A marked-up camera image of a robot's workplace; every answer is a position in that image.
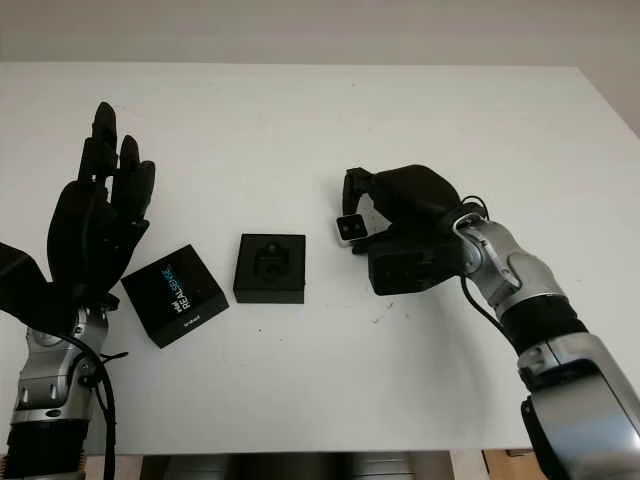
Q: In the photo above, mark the small silver depth camera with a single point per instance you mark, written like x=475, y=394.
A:
x=351, y=227

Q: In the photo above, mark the dark robot torso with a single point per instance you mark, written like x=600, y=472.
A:
x=275, y=467

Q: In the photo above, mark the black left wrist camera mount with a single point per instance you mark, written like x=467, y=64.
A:
x=20, y=280

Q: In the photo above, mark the black camera box base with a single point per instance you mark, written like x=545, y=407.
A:
x=250, y=292

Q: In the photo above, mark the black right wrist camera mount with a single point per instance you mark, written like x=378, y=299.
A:
x=410, y=267

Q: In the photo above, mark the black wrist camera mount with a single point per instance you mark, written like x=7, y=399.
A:
x=20, y=280
x=410, y=267

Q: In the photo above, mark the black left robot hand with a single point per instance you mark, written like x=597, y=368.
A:
x=82, y=230

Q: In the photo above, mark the black RealSense box lid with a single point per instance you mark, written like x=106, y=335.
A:
x=150, y=292

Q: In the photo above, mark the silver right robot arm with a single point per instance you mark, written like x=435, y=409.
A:
x=565, y=360

